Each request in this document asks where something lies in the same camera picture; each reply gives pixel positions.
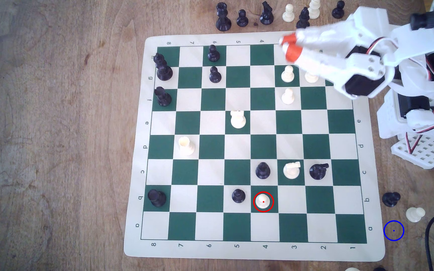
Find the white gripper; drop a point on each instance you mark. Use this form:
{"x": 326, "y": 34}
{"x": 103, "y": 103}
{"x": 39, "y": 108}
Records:
{"x": 352, "y": 65}

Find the white chess pawn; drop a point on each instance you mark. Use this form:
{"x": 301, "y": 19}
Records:
{"x": 288, "y": 14}
{"x": 287, "y": 75}
{"x": 263, "y": 200}
{"x": 414, "y": 214}
{"x": 288, "y": 98}

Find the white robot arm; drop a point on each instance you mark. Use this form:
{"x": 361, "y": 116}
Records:
{"x": 420, "y": 49}

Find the black chess bishop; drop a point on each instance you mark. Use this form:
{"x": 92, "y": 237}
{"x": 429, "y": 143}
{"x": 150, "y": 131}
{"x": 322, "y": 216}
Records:
{"x": 303, "y": 19}
{"x": 163, "y": 98}

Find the white chess bishop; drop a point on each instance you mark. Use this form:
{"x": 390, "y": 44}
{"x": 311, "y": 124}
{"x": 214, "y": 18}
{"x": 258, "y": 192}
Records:
{"x": 314, "y": 10}
{"x": 311, "y": 78}

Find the black chess knight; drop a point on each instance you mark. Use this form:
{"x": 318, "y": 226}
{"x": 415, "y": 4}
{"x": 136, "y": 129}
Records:
{"x": 318, "y": 172}
{"x": 266, "y": 15}

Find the black chess queen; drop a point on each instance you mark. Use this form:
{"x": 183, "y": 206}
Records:
{"x": 223, "y": 20}

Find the white chess rook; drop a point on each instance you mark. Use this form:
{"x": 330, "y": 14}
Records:
{"x": 238, "y": 120}
{"x": 186, "y": 146}

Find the white chess knight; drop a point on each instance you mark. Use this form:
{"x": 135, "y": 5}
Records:
{"x": 291, "y": 171}

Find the black chess king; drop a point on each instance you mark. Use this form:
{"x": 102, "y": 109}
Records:
{"x": 163, "y": 70}

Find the green and white chess mat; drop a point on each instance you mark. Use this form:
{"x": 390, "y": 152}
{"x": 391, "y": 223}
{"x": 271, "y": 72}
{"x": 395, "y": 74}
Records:
{"x": 239, "y": 229}

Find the black chess rook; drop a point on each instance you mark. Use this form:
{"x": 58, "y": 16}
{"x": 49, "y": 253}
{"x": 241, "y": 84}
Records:
{"x": 157, "y": 198}

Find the white queen chess piece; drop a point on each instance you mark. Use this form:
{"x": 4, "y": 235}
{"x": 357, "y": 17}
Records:
{"x": 352, "y": 269}

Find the white perforated base plate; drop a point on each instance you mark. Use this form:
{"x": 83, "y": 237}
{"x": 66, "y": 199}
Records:
{"x": 424, "y": 152}

